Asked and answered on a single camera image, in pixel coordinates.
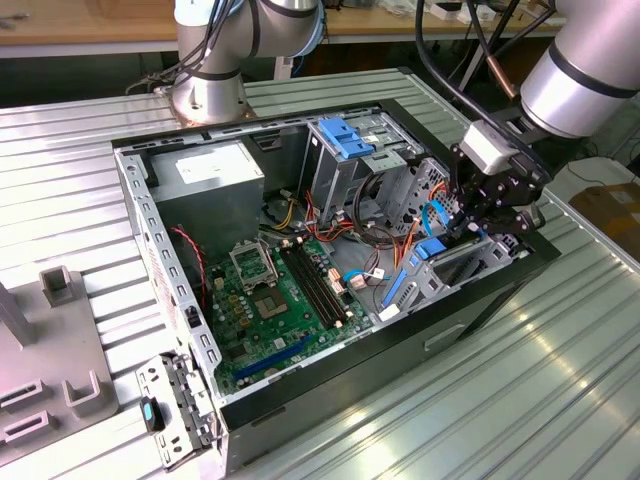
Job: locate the silver metal disk bay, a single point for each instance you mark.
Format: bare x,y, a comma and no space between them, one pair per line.
422,285

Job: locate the black open PC case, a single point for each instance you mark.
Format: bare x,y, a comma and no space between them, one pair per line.
350,380

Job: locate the small white box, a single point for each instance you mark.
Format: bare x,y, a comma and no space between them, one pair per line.
487,14
445,11

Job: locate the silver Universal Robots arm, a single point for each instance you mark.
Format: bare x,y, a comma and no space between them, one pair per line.
575,75

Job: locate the blue plastic drive latch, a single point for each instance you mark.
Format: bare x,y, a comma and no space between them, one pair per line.
345,140

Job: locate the brown cardboard box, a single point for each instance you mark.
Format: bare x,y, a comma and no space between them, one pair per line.
610,215

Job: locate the grey power supply unit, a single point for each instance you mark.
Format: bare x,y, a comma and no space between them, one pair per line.
210,210

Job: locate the black blue latch clip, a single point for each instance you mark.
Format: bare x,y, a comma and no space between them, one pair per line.
148,414

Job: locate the green motherboard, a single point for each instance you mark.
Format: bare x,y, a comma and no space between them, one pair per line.
295,310

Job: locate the blue expansion slot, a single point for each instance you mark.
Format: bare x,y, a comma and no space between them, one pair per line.
272,357

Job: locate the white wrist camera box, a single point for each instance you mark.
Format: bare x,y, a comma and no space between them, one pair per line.
485,147

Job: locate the grey parts rack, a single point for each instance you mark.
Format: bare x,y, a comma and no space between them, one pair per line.
55,340

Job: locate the silver slot retainer plate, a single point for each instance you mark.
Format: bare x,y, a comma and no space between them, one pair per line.
150,375

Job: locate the silver optical drive cage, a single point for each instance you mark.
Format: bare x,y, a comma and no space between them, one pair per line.
325,185

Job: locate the white low table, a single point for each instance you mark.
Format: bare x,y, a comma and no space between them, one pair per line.
615,170

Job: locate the black RAM slot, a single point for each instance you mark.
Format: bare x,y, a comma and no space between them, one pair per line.
307,287
322,282

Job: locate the CPU socket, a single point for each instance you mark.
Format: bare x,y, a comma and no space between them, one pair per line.
267,307

